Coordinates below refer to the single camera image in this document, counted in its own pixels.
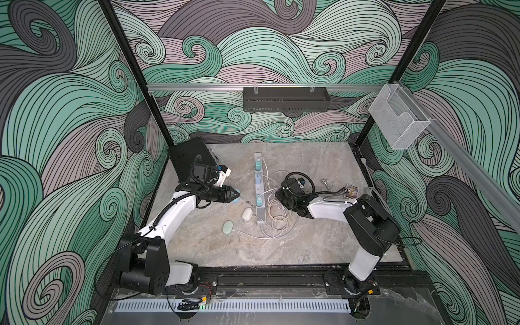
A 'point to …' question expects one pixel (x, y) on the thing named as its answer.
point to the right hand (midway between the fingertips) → (272, 193)
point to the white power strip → (259, 189)
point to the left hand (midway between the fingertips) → (234, 192)
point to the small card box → (352, 191)
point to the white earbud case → (247, 214)
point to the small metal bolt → (326, 183)
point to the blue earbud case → (238, 199)
